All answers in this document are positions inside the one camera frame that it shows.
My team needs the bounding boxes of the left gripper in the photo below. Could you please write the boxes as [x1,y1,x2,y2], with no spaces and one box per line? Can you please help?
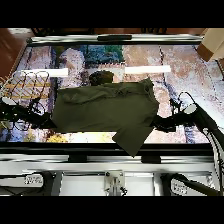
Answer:
[34,113,58,130]

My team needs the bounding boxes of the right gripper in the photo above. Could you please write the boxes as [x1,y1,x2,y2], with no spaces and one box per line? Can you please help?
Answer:
[152,116,177,132]

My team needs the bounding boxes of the olive green shirt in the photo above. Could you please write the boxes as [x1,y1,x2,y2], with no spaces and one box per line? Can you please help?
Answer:
[51,77,161,158]

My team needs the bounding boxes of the cardboard box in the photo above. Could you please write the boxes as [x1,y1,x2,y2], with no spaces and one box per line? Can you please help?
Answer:
[196,28,224,63]

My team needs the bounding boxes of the black cable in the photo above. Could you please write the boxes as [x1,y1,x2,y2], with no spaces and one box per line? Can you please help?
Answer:
[177,91,198,108]

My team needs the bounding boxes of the silver frame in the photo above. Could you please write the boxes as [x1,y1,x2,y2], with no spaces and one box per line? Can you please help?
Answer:
[0,33,224,197]

